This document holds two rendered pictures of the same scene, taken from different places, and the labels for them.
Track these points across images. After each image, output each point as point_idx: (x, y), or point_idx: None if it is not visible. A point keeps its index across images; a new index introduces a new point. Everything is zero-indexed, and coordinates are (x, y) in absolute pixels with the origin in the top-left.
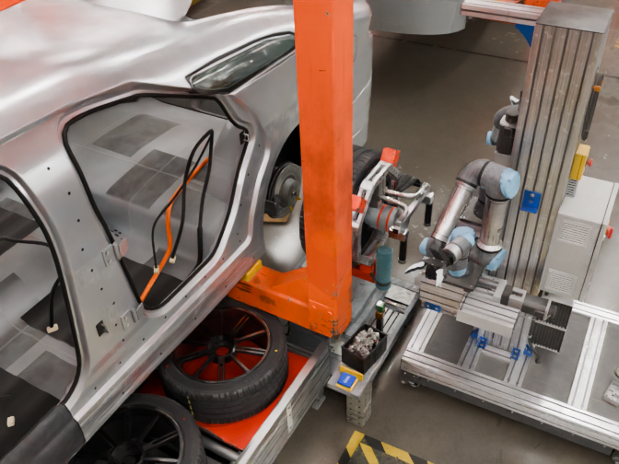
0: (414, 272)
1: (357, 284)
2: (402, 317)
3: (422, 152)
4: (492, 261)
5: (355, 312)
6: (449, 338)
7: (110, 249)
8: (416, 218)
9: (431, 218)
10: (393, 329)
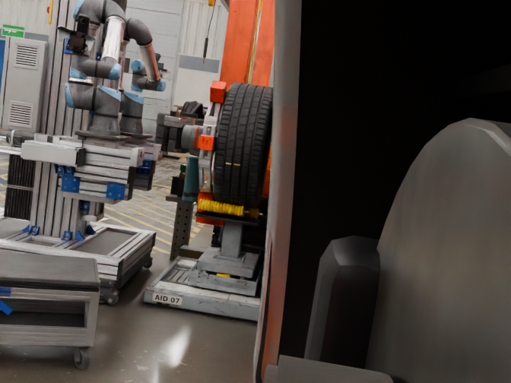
0: (165, 74)
1: (220, 255)
2: (163, 275)
3: None
4: None
5: (210, 248)
6: (115, 238)
7: None
8: (182, 373)
9: (154, 373)
10: (169, 275)
